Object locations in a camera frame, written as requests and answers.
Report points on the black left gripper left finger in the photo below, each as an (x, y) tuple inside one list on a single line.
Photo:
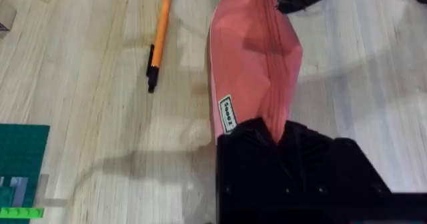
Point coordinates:
[(247, 164)]

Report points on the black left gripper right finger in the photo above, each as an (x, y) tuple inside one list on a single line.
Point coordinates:
[(327, 167)]

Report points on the pink soft zip bag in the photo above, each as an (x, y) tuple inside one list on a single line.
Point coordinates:
[(247, 67)]

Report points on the orange pen with black cap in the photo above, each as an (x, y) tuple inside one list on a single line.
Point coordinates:
[(161, 34)]

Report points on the green board with toy blocks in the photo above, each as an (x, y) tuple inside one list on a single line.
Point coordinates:
[(20, 150)]

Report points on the grey box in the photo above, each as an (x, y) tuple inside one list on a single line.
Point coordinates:
[(6, 17)]

